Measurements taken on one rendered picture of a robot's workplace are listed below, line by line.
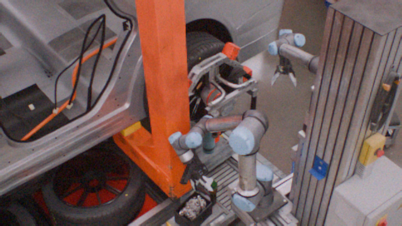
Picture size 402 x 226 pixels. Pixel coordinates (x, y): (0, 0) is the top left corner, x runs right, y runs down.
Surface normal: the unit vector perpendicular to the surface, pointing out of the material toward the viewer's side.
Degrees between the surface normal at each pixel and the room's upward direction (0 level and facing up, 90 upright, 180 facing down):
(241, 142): 82
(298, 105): 0
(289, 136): 0
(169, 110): 90
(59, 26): 6
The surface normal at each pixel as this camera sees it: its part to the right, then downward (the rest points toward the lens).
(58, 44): -0.16, -0.63
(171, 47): 0.65, 0.51
